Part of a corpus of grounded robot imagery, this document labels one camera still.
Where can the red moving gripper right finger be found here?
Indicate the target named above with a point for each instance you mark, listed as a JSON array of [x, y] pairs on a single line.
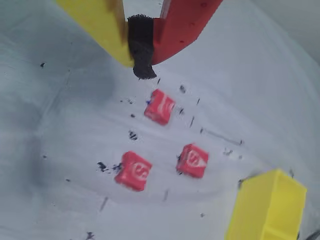
[[182, 25]]

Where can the yellow three-compartment box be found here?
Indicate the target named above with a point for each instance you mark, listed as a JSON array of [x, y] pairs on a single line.
[[255, 207]]

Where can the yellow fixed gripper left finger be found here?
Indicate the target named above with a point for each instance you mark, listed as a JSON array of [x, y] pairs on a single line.
[[100, 20]]

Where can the red Starburst candy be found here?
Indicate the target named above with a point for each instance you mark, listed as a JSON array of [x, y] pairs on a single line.
[[192, 161], [160, 107], [132, 171]]

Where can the white plastic table cover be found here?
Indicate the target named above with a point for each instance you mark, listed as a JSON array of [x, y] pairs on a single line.
[[62, 125]]

